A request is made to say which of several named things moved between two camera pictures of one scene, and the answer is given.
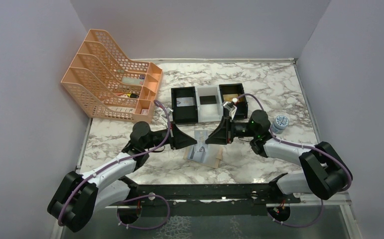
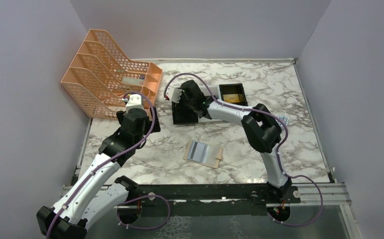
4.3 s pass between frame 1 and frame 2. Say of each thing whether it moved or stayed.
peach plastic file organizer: stayed
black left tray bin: stayed
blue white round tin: stayed
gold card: stayed
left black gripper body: moved
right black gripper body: moved
